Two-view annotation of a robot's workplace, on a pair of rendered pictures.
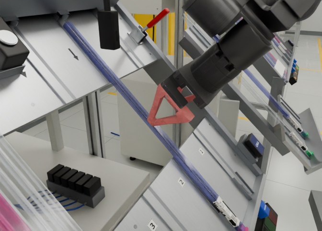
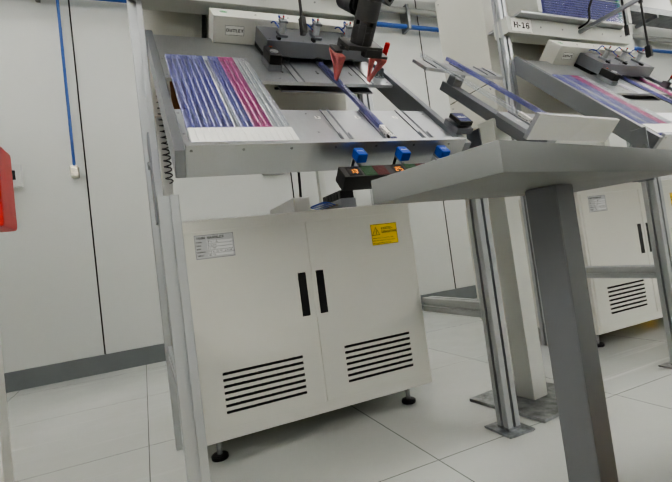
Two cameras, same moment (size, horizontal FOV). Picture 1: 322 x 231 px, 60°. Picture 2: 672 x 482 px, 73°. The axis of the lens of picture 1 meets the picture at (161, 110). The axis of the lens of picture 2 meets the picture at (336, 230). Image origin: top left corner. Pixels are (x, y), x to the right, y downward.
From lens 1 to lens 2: 1.08 m
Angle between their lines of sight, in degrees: 48
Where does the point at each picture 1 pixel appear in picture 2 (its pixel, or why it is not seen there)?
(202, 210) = (365, 128)
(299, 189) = not seen: outside the picture
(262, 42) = not seen: outside the picture
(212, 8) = not seen: outside the picture
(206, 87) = (354, 42)
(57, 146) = not seen: hidden behind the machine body
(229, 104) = (485, 125)
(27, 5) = (294, 49)
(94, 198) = (343, 200)
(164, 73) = (397, 93)
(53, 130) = not seen: hidden behind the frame
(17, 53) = (275, 55)
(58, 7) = (315, 54)
